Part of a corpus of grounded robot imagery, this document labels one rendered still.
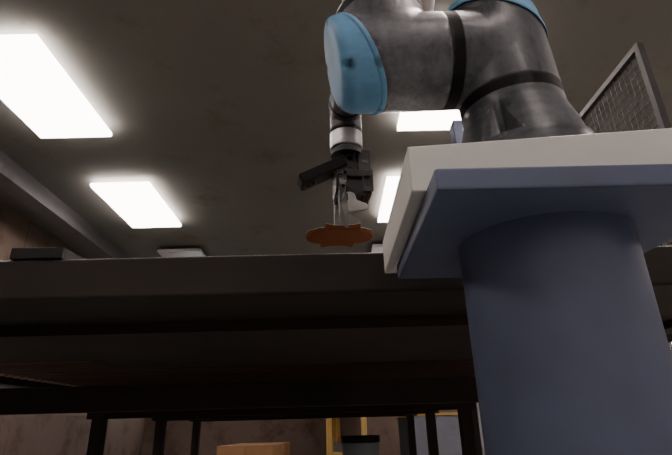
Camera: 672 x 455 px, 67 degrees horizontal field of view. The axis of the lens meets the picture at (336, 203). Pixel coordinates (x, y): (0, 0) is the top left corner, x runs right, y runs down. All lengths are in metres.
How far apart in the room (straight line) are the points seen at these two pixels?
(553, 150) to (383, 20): 0.23
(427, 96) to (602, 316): 0.29
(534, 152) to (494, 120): 0.08
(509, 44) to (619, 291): 0.29
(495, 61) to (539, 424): 0.36
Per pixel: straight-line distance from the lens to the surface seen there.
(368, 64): 0.57
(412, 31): 0.59
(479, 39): 0.61
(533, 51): 0.62
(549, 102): 0.57
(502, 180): 0.43
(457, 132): 3.23
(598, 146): 0.53
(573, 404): 0.46
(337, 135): 1.15
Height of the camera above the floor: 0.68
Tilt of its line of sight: 24 degrees up
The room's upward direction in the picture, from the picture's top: 2 degrees counter-clockwise
